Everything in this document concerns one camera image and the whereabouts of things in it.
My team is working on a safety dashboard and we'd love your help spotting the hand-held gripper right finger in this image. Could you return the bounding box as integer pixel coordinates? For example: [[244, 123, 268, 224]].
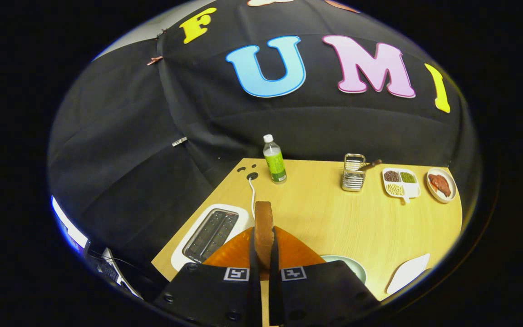
[[268, 226, 380, 327]]

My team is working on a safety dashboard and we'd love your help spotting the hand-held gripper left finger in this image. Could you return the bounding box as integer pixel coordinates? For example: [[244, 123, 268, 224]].
[[153, 226, 262, 327]]

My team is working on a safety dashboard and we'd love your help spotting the brown crust toast slice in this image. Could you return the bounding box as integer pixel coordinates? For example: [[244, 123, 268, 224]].
[[254, 201, 275, 269]]

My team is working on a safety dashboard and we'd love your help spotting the white toaster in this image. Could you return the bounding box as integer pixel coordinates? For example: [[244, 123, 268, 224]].
[[171, 204, 255, 272]]

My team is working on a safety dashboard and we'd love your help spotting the pale green round plate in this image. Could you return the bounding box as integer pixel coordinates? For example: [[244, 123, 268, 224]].
[[321, 255, 367, 286]]

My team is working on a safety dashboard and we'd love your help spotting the green label water bottle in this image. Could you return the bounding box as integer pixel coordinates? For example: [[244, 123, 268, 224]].
[[262, 134, 287, 184]]

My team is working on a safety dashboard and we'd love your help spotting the white square plate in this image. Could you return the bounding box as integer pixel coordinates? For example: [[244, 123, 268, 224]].
[[385, 253, 431, 295]]

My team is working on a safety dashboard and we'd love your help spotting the black backdrop cloth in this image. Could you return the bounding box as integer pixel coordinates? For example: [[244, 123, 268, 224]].
[[47, 0, 480, 300]]

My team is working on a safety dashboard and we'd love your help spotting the white divided dish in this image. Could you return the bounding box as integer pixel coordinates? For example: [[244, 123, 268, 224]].
[[382, 167, 421, 204]]

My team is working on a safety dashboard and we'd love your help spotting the brown steak piece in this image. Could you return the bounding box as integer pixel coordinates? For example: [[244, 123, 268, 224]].
[[429, 173, 452, 198]]

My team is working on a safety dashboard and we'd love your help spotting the white round steak plate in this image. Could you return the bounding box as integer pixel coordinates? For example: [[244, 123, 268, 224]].
[[426, 168, 458, 203]]

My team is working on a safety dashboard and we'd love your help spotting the white toaster cable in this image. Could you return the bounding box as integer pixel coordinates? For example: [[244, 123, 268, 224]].
[[248, 176, 257, 219]]

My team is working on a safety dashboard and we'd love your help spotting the metal wire utensil holder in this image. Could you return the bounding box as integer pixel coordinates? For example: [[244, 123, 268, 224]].
[[341, 154, 367, 192]]

